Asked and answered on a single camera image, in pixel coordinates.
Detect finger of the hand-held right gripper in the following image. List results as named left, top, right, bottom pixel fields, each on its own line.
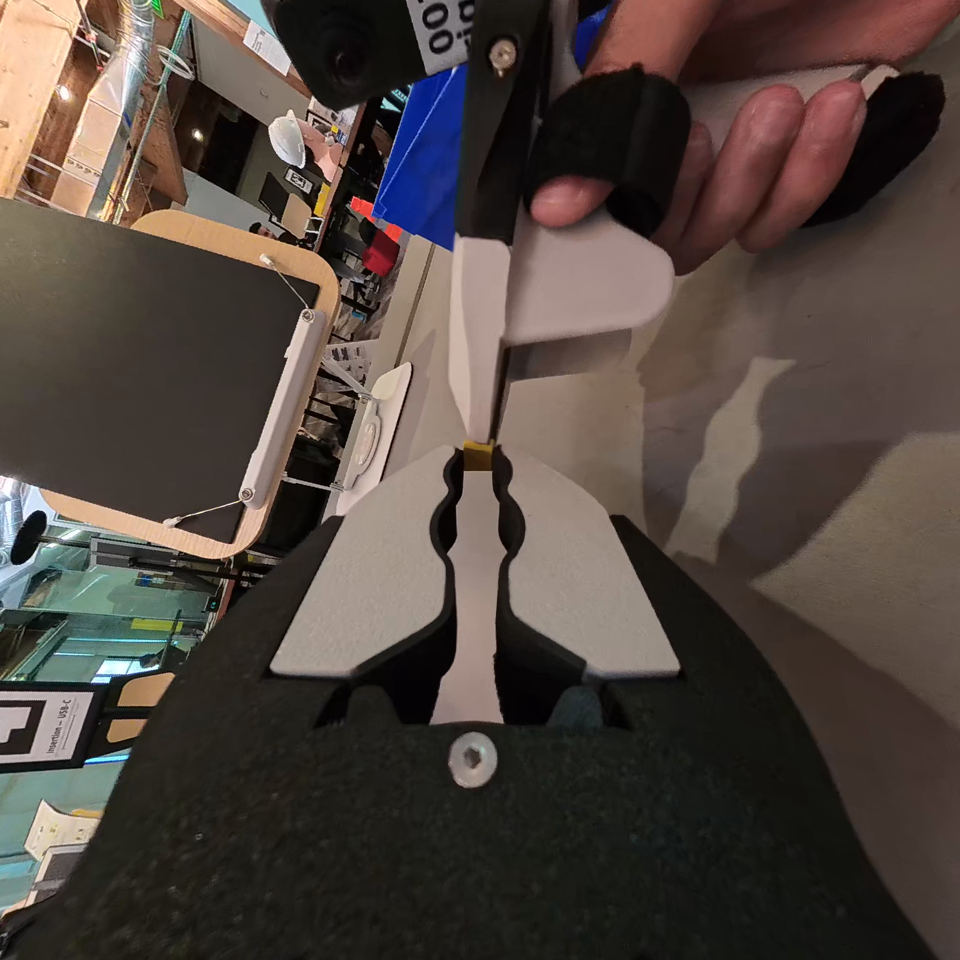
left=447, top=232, right=517, bottom=445

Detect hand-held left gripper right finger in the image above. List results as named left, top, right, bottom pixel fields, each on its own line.
left=491, top=446, right=684, bottom=681

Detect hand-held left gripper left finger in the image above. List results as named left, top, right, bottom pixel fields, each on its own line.
left=267, top=446, right=462, bottom=682

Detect blue storage bin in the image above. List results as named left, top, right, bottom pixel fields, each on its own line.
left=371, top=63, right=481, bottom=254

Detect person's right hand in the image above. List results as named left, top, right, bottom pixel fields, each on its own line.
left=527, top=0, right=960, bottom=276

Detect red storage bin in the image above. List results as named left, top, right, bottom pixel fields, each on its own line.
left=362, top=223, right=404, bottom=276

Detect printed paper sheets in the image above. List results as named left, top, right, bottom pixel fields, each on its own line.
left=324, top=339, right=376, bottom=393

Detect white mounting bar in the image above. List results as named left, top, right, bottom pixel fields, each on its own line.
left=238, top=306, right=330, bottom=513

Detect white hard hat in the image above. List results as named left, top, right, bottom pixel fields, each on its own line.
left=267, top=110, right=310, bottom=169

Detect tan wooden panel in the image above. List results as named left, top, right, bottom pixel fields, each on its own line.
left=103, top=669, right=179, bottom=745

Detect framed marker sign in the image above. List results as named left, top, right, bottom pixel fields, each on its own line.
left=0, top=677, right=115, bottom=775

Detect black floor lamp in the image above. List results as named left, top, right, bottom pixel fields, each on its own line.
left=9, top=510, right=252, bottom=582

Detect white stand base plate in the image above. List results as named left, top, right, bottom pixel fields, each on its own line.
left=328, top=361, right=416, bottom=495

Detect silver ventilation duct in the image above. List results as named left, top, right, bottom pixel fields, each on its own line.
left=63, top=0, right=190, bottom=205

